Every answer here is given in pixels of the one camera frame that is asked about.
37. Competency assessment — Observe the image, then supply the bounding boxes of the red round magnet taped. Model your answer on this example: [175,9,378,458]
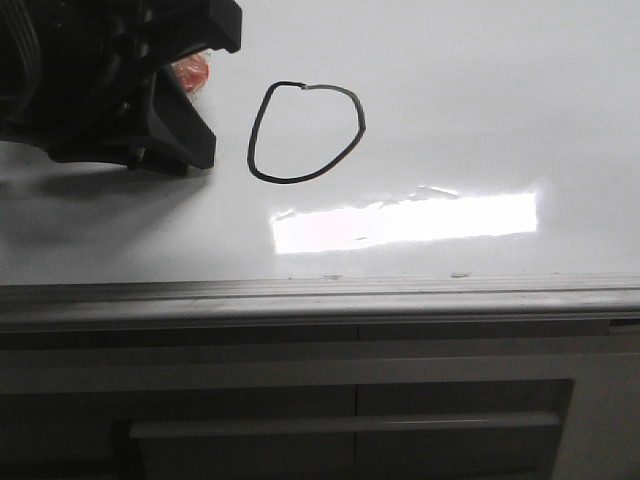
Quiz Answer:
[171,50,211,105]

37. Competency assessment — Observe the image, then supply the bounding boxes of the grey cabinet with louvres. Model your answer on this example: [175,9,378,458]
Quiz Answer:
[1,319,639,479]

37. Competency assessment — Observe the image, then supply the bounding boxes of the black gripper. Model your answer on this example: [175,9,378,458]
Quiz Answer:
[1,0,243,175]

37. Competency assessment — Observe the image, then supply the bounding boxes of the grey aluminium whiteboard frame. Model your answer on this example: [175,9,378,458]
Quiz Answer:
[1,274,639,333]

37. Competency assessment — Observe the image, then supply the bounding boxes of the white whiteboard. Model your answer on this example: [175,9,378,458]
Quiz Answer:
[1,1,639,285]

